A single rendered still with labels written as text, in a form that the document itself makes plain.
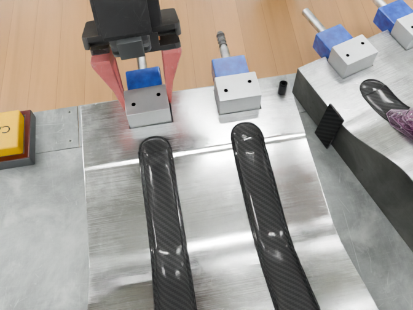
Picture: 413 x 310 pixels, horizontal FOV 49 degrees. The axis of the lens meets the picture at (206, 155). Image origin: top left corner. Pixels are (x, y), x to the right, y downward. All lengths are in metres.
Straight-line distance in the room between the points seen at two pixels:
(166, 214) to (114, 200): 0.06
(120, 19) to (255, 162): 0.23
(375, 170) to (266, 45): 0.28
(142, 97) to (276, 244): 0.22
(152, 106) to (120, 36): 0.14
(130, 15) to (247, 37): 0.38
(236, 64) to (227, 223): 0.20
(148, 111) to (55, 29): 0.33
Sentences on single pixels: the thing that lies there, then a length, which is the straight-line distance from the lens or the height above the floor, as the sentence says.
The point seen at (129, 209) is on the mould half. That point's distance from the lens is 0.50.
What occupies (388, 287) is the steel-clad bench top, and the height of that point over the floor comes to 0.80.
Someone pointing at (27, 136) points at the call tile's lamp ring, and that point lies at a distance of 0.66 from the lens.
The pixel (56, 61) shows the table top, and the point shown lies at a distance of 0.76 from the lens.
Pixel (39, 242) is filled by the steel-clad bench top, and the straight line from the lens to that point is 0.61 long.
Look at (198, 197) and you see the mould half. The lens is 0.50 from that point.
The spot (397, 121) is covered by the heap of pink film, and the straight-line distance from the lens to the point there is 0.60.
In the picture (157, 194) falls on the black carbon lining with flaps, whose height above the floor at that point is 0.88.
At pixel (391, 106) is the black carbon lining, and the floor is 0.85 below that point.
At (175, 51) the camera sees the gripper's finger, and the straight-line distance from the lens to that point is 0.49.
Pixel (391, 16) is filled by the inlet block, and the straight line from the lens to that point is 0.73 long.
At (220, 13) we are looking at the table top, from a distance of 0.79.
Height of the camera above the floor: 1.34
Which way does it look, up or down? 61 degrees down
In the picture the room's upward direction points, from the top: 2 degrees counter-clockwise
